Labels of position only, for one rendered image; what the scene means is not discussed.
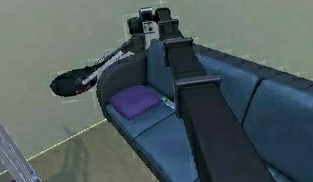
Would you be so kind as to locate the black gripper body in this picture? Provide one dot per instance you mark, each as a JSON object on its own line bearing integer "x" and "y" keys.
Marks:
{"x": 135, "y": 26}

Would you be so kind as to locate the blue sofa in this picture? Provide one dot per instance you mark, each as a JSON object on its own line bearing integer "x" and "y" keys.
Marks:
{"x": 290, "y": 128}

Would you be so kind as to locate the white remote control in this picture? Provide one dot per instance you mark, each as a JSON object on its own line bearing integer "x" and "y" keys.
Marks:
{"x": 168, "y": 103}

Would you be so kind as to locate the purple cushion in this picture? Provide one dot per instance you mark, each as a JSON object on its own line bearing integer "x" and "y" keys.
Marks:
{"x": 135, "y": 101}

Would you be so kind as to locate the white laptop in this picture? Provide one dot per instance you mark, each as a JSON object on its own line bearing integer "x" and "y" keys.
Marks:
{"x": 8, "y": 152}

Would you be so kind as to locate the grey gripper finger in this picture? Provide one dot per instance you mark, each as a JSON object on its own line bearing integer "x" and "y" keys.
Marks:
{"x": 111, "y": 53}
{"x": 104, "y": 68}

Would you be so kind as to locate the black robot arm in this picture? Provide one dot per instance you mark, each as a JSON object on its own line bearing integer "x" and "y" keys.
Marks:
{"x": 217, "y": 138}

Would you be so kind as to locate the black pan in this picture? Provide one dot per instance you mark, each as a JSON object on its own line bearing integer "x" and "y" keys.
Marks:
{"x": 68, "y": 83}

